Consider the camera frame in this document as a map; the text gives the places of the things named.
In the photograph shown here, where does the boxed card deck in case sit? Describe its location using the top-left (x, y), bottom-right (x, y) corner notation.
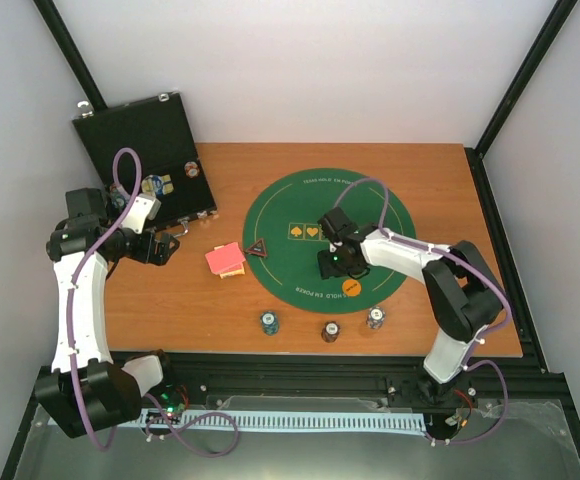
top-left (141, 175), bottom-right (174, 197)

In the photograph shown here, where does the orange big blind button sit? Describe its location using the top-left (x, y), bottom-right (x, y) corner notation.
top-left (342, 278), bottom-right (362, 298)

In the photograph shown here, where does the orange chip stack in case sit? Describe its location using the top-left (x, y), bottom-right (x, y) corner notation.
top-left (184, 161), bottom-right (200, 178)

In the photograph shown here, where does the pink-backed card deck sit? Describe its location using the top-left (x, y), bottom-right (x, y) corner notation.
top-left (205, 242), bottom-right (245, 275)

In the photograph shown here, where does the green blue chip stack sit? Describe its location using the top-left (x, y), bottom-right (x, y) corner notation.
top-left (260, 311), bottom-right (280, 336)

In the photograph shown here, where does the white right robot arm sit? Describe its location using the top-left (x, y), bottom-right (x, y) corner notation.
top-left (317, 217), bottom-right (511, 405)

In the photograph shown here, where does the white slotted cable duct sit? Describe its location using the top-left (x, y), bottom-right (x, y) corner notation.
top-left (135, 408), bottom-right (426, 435)

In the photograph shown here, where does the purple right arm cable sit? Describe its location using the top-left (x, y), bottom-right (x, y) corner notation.
top-left (332, 177), bottom-right (514, 448)

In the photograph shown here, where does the chip stack in case left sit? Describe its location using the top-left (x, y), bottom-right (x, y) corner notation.
top-left (109, 184), bottom-right (127, 212)

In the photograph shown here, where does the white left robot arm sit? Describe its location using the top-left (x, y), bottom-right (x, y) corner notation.
top-left (34, 188), bottom-right (179, 438)

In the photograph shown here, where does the black poker chip case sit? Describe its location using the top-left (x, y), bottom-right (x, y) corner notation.
top-left (73, 91), bottom-right (218, 231)

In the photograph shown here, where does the blue white chip stack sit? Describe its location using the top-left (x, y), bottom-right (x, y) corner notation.
top-left (366, 306), bottom-right (386, 330)

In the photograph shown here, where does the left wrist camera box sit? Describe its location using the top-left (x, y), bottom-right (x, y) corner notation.
top-left (121, 194), bottom-right (161, 234)

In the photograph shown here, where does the triangular all in marker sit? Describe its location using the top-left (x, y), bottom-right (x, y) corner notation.
top-left (244, 238), bottom-right (268, 258)

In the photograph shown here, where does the gold card box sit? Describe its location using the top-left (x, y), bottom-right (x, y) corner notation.
top-left (219, 261), bottom-right (245, 278)

